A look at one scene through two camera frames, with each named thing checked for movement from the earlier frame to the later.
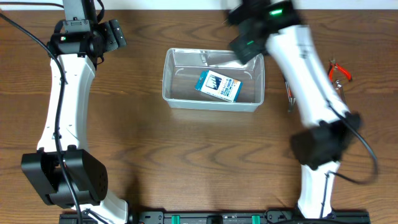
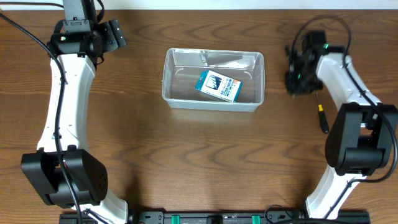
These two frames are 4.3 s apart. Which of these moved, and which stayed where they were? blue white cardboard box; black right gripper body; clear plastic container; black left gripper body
Moved: black right gripper body
Stayed: clear plastic container; black left gripper body; blue white cardboard box
